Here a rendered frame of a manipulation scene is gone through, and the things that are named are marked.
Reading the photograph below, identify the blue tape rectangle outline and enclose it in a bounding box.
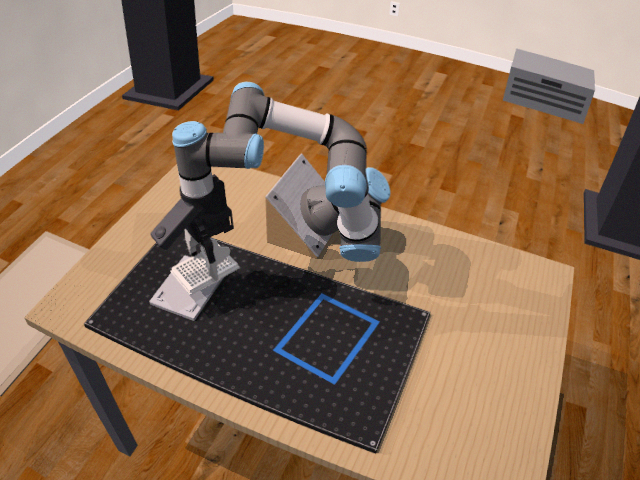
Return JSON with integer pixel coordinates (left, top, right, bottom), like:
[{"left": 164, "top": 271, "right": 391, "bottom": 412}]
[{"left": 273, "top": 293, "right": 379, "bottom": 384}]

